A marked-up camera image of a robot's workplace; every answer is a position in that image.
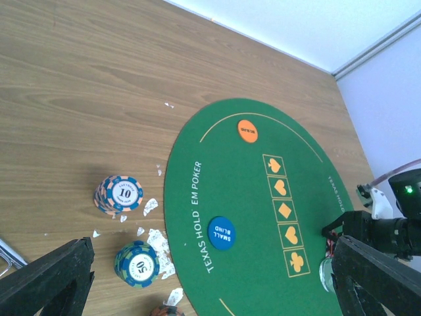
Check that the teal green 50 chip stack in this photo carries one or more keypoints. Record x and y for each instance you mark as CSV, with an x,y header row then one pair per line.
x,y
137,264

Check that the orange big blind button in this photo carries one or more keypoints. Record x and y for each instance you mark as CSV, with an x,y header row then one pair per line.
x,y
247,131

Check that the green round poker mat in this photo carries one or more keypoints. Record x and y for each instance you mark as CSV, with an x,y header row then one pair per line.
x,y
279,193

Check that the red black chip stack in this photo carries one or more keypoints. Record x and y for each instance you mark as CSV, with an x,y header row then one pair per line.
x,y
167,310

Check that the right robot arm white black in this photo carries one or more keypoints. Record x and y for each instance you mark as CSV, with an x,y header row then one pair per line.
x,y
395,194

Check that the clear acrylic dealer button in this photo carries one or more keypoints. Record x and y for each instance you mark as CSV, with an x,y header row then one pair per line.
x,y
326,272

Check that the blue small blind button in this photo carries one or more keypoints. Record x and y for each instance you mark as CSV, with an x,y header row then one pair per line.
x,y
221,233

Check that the black aluminium poker case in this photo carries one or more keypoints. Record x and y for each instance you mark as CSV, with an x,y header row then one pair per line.
x,y
12,258

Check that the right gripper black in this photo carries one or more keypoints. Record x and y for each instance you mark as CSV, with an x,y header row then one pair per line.
x,y
366,281

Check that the red black triangle all-in marker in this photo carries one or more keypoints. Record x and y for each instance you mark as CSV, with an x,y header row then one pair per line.
x,y
331,244

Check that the large white paper scrap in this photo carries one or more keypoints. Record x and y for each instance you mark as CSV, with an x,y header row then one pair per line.
x,y
161,246

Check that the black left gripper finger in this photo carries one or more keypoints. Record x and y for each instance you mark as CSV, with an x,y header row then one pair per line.
x,y
56,284

